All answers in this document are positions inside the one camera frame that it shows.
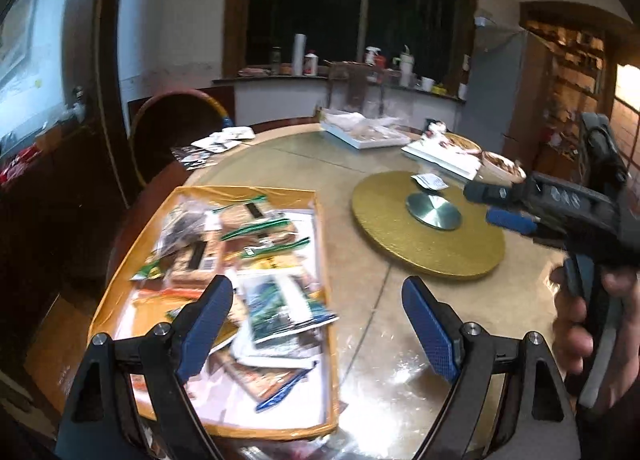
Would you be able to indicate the gold turntable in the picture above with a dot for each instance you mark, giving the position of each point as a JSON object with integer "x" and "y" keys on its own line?
{"x": 430, "y": 250}

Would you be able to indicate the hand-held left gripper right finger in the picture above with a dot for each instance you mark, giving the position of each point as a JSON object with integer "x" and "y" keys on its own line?
{"x": 430, "y": 325}

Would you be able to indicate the lattice door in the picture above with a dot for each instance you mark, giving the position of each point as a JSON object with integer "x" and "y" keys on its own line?
{"x": 627, "y": 105}

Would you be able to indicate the plate with food scraps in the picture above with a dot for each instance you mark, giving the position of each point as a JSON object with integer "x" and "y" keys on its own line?
{"x": 502, "y": 165}

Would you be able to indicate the small clear packet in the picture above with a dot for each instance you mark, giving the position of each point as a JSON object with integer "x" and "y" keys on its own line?
{"x": 192, "y": 156}

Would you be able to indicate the gold-rimmed plate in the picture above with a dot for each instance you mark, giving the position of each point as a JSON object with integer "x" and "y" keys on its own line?
{"x": 465, "y": 143}

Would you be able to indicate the person's right hand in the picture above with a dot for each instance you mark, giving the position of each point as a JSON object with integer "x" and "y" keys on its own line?
{"x": 572, "y": 330}

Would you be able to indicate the white plastic roll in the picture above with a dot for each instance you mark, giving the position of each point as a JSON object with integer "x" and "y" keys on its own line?
{"x": 299, "y": 54}

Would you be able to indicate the pile of snack packets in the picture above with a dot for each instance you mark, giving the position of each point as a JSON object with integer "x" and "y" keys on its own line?
{"x": 270, "y": 300}

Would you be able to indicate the glass jar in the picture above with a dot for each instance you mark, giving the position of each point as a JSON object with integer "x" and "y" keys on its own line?
{"x": 276, "y": 61}

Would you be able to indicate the wooden shelf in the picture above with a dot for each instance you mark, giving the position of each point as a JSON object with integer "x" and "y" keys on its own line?
{"x": 570, "y": 80}

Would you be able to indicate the slatted wooden chair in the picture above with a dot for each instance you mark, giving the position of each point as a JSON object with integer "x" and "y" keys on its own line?
{"x": 357, "y": 88}

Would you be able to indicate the crumpled white tissue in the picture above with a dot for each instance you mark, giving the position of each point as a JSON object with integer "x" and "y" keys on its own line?
{"x": 225, "y": 136}

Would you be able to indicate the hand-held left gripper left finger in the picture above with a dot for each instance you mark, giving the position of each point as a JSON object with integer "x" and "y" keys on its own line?
{"x": 207, "y": 320}

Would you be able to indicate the white spray bottle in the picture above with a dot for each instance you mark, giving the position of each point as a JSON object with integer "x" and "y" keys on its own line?
{"x": 370, "y": 56}

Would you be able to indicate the white thermos jug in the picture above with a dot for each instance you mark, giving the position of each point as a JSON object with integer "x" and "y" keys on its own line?
{"x": 406, "y": 68}

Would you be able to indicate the white tray with red scraps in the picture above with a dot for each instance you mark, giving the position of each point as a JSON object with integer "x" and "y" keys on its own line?
{"x": 445, "y": 155}

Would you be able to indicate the white cup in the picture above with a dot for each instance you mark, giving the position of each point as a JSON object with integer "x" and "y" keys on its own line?
{"x": 426, "y": 84}

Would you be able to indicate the gold-rimmed tray box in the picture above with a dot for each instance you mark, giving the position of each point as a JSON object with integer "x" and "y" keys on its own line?
{"x": 310, "y": 415}

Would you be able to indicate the white printed snack packet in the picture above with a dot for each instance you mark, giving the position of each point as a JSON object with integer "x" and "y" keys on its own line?
{"x": 431, "y": 182}

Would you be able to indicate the white bottle red cap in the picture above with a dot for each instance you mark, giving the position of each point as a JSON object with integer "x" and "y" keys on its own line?
{"x": 310, "y": 64}

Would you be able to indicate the dark window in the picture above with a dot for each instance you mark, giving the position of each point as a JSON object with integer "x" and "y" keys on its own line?
{"x": 350, "y": 5}

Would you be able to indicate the round-backed wooden chair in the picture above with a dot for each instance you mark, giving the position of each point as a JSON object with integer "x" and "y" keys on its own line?
{"x": 170, "y": 135}

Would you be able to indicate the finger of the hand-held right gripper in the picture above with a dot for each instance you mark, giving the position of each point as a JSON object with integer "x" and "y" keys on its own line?
{"x": 500, "y": 192}
{"x": 512, "y": 222}

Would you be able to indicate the white tray with wrapped food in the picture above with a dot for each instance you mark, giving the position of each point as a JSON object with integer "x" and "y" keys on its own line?
{"x": 370, "y": 133}

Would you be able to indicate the grey refrigerator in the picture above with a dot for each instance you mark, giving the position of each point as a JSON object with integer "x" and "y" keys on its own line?
{"x": 492, "y": 85}

